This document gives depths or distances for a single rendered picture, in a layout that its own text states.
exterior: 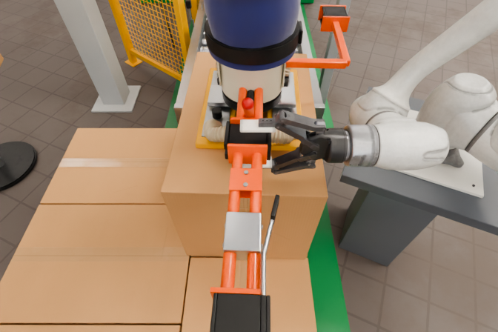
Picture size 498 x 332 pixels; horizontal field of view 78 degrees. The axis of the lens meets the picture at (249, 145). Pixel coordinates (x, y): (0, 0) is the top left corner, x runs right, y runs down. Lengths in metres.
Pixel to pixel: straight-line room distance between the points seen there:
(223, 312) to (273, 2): 0.55
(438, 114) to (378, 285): 0.97
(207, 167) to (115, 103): 1.81
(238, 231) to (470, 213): 0.79
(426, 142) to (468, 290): 1.32
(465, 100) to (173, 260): 1.01
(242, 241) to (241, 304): 0.10
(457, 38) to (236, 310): 0.64
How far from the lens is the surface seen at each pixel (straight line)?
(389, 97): 0.80
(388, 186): 1.08
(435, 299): 1.84
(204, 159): 0.80
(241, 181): 0.58
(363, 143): 0.65
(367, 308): 1.70
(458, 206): 1.14
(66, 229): 1.31
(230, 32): 0.68
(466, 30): 0.76
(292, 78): 1.01
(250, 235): 0.53
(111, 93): 2.47
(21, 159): 2.43
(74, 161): 1.49
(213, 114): 0.85
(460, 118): 1.06
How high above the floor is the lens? 1.57
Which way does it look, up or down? 49 degrees down
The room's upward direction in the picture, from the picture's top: straight up
